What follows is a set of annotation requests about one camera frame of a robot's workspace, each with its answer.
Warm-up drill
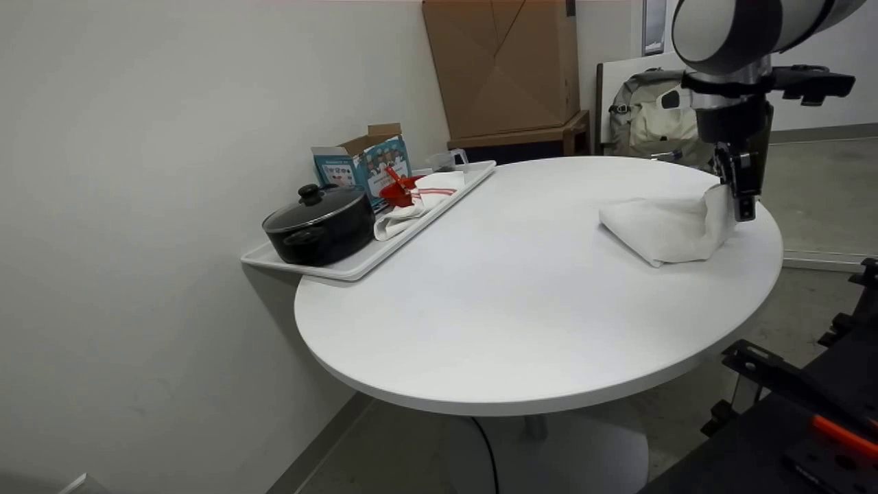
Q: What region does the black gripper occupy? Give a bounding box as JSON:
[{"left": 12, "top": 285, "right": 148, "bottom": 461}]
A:
[{"left": 698, "top": 98, "right": 774, "bottom": 223}]

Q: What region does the white towel with blue stripes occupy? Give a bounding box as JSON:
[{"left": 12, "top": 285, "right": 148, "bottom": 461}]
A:
[{"left": 598, "top": 185, "right": 737, "bottom": 267}]

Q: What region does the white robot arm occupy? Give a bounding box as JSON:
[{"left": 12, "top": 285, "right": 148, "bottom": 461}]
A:
[{"left": 672, "top": 0, "right": 867, "bottom": 223}]

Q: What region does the beige backpack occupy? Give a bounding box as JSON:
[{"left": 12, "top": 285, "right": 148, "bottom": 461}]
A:
[{"left": 606, "top": 69, "right": 713, "bottom": 167}]

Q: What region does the large brown cardboard box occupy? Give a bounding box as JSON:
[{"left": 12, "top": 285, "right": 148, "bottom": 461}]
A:
[{"left": 422, "top": 0, "right": 581, "bottom": 144}]

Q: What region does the red and white cloth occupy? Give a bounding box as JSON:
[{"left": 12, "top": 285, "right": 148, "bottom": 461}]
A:
[{"left": 374, "top": 170, "right": 463, "bottom": 242}]

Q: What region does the blue and white carton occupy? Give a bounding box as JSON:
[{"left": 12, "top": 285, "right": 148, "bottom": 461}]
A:
[{"left": 313, "top": 124, "right": 413, "bottom": 212}]

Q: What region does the white rectangular tray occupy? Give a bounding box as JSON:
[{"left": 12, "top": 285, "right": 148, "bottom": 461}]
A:
[{"left": 243, "top": 159, "right": 496, "bottom": 284}]

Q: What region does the black cooking pot with lid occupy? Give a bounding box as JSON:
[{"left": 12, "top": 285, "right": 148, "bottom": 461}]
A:
[{"left": 262, "top": 185, "right": 374, "bottom": 267}]

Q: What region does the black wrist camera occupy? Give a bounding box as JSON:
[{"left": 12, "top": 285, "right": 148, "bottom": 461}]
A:
[{"left": 772, "top": 67, "right": 857, "bottom": 106}]

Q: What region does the orange handled clamp tool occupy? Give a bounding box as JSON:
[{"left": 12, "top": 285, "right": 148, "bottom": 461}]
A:
[{"left": 721, "top": 340, "right": 878, "bottom": 461}]

